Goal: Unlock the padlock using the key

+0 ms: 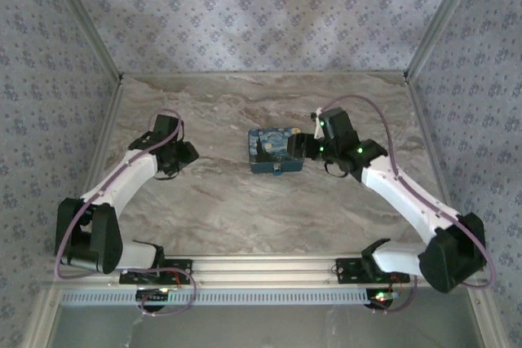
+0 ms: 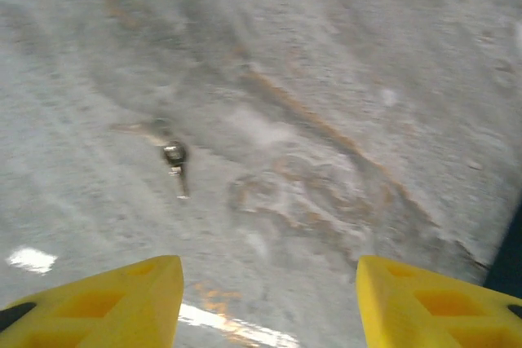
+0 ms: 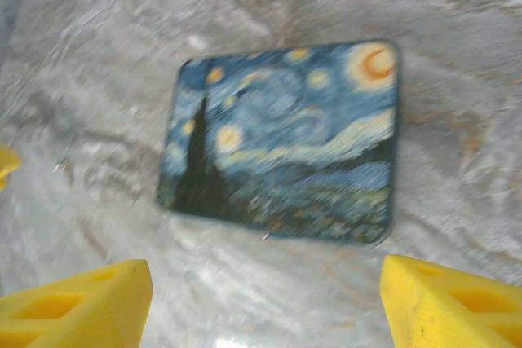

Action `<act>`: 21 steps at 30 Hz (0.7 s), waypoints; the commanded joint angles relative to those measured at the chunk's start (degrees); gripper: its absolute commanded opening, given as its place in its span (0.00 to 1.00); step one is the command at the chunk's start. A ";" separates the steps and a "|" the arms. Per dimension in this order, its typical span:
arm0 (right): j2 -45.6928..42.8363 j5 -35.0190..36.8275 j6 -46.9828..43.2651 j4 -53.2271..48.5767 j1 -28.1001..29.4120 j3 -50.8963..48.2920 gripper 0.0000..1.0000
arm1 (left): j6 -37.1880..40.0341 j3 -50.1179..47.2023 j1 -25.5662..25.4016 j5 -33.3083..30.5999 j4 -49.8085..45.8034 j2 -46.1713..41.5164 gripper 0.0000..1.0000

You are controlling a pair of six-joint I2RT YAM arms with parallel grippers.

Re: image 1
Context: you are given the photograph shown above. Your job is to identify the small circuit board with LEDs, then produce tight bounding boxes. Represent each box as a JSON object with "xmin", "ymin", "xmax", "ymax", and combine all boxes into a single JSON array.
[
  {"xmin": 366, "ymin": 289, "xmax": 399, "ymax": 306},
  {"xmin": 135, "ymin": 287, "xmax": 171, "ymax": 300}
]

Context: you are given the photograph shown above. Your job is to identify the aluminium table edge rail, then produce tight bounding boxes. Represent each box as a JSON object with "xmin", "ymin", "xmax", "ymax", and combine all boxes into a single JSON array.
[
  {"xmin": 405, "ymin": 77, "xmax": 464, "ymax": 222},
  {"xmin": 63, "ymin": 77, "xmax": 126, "ymax": 258}
]

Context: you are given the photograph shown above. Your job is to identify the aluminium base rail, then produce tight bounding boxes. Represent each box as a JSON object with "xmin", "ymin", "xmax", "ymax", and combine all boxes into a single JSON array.
[{"xmin": 45, "ymin": 255, "xmax": 413, "ymax": 286}]

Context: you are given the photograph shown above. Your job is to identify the blue starry night tin box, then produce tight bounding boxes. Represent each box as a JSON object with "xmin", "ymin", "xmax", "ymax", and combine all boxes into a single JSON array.
[{"xmin": 247, "ymin": 126, "xmax": 310, "ymax": 176}]

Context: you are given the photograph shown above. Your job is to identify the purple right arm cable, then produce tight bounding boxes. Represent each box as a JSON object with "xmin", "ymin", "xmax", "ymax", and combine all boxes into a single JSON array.
[{"xmin": 321, "ymin": 95, "xmax": 498, "ymax": 315}]

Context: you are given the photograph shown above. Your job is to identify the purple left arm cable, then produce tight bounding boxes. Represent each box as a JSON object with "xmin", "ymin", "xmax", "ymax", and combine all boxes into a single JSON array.
[{"xmin": 54, "ymin": 108, "xmax": 197, "ymax": 317}]

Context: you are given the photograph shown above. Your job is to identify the aluminium frame post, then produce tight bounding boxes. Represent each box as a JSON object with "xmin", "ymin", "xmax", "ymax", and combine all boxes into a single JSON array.
[
  {"xmin": 403, "ymin": 0, "xmax": 489, "ymax": 80},
  {"xmin": 467, "ymin": 286, "xmax": 505, "ymax": 348},
  {"xmin": 22, "ymin": 286, "xmax": 62, "ymax": 348},
  {"xmin": 42, "ymin": 0, "xmax": 126, "ymax": 82}
]

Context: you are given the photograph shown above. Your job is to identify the grey slotted cable duct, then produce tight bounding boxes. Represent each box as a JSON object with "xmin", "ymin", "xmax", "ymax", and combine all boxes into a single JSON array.
[{"xmin": 60, "ymin": 287, "xmax": 395, "ymax": 307}]

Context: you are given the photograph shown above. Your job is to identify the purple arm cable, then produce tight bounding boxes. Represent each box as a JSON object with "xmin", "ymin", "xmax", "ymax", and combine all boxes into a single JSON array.
[
  {"xmin": 321, "ymin": 95, "xmax": 498, "ymax": 315},
  {"xmin": 54, "ymin": 108, "xmax": 197, "ymax": 317}
]

